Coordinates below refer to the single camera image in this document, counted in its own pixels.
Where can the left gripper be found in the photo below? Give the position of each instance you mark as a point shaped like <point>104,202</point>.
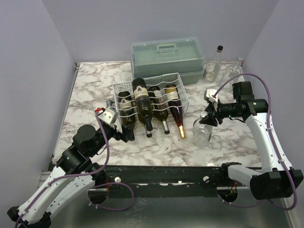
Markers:
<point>126,133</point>

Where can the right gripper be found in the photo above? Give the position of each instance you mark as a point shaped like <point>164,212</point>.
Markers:
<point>214,113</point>

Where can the clear bottle dark label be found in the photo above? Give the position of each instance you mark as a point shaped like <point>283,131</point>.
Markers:
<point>201,132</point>

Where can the dark wine bottle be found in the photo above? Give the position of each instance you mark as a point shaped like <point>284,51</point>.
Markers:
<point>126,108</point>
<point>142,102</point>

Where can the clear bottle cream label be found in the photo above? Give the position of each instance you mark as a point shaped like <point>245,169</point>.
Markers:
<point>213,66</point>

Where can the clear bottle silver cap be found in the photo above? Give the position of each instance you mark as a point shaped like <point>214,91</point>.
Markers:
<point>231,71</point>

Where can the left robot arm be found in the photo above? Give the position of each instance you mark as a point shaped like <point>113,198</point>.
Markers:
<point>73,174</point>

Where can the dark bottle lower middle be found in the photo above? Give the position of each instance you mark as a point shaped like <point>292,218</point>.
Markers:
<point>148,133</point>

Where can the red wine bottle gold cap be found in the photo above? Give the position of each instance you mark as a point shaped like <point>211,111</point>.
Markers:
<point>174,104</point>

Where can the dark bottle silver neck lower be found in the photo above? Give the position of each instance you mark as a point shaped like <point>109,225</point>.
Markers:
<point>158,106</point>

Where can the green plastic toolbox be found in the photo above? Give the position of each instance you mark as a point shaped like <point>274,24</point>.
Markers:
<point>181,55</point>

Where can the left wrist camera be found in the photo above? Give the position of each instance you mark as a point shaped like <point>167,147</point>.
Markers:
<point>107,115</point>

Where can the white wire wine rack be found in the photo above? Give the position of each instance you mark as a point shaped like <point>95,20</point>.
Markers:
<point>161,82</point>

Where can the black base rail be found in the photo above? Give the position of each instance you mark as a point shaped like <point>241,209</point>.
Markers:
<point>147,182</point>

